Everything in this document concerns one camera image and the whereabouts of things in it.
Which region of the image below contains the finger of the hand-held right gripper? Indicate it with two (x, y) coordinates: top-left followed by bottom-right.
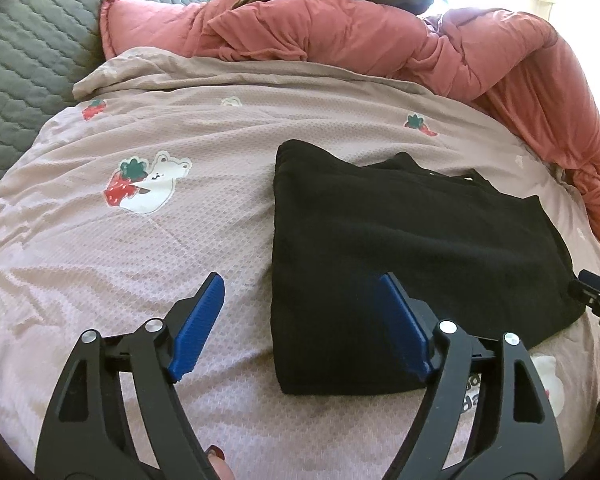
(567, 269), (600, 333)

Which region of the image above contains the black t-shirt with orange collar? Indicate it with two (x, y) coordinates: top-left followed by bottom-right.
(271, 139), (587, 396)

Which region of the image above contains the grey quilted mattress pad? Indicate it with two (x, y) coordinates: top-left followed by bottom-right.
(0, 0), (253, 196)

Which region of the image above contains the person's left hand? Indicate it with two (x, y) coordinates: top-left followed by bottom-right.
(205, 444), (237, 480)

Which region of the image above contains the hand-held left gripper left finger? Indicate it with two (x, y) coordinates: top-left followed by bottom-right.
(35, 272), (226, 480)

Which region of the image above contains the pink comforter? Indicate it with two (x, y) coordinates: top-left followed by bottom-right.
(99, 0), (600, 241)

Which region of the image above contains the beige strawberry bear print blanket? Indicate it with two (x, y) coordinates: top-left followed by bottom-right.
(0, 46), (600, 480)

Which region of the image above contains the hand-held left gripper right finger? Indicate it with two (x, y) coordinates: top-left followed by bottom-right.
(375, 272), (567, 480)

